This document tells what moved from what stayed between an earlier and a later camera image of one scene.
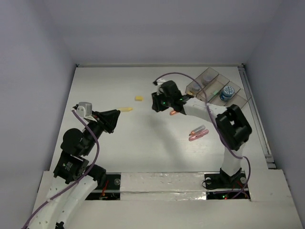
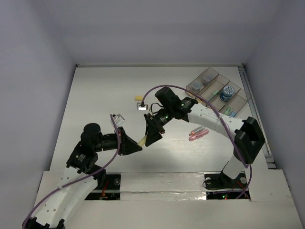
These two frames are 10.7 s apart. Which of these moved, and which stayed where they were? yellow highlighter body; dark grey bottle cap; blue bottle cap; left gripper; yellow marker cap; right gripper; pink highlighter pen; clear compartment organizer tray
Moved: left gripper; yellow highlighter body; right gripper
Stayed: yellow marker cap; clear compartment organizer tray; blue bottle cap; pink highlighter pen; dark grey bottle cap
